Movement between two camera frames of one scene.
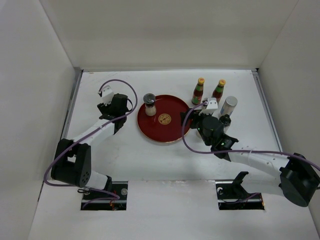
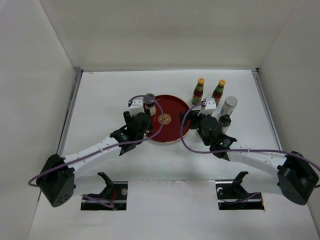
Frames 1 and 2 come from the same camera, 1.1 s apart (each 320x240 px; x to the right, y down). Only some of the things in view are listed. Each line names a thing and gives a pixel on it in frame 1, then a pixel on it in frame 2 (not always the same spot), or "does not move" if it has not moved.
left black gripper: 105,109 -> 128,117
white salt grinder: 149,100 does not move
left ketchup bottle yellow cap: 198,92 does not move
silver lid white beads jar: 229,105 does not move
